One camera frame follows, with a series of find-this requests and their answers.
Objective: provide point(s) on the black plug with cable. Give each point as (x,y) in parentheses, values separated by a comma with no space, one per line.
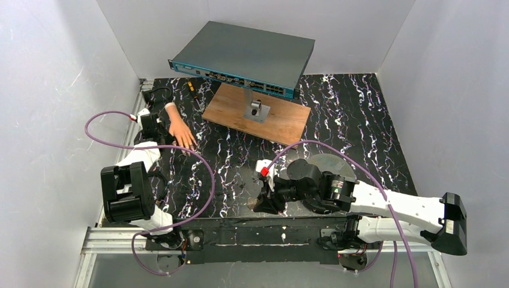
(161,95)

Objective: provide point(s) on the nail polish bottle white cap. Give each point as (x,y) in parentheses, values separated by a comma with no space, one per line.
(251,203)

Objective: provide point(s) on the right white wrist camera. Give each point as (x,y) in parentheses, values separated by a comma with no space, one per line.
(265,172)

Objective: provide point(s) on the metal stand bracket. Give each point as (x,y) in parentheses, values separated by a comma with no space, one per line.
(255,110)

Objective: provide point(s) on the black front mounting rail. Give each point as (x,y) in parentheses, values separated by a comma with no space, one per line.
(263,240)

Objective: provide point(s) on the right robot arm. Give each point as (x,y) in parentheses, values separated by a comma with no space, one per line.
(325,184)

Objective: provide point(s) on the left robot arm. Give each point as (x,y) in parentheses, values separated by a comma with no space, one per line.
(126,186)

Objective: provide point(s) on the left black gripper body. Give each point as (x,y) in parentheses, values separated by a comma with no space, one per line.
(155,129)

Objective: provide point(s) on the grey teal network switch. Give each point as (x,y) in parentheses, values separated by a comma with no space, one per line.
(263,61)

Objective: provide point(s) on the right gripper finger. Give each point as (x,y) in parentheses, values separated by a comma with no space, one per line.
(268,205)
(264,192)

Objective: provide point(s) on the grey ribbed round disc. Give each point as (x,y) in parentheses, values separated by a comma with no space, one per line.
(327,163)

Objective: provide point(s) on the wooden base board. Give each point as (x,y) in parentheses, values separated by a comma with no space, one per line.
(284,125)

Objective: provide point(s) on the aluminium frame profile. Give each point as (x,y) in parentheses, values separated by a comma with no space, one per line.
(110,240)

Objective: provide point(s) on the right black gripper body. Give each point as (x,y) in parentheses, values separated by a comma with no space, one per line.
(274,194)

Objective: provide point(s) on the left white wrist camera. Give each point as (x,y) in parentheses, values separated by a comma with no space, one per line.
(141,113)

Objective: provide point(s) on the yellow black screwdriver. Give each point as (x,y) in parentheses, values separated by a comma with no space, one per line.
(195,95)

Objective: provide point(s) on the mannequin hand with nails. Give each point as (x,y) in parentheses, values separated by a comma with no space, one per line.
(179,129)

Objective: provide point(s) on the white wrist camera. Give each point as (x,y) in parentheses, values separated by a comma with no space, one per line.
(265,172)
(141,113)

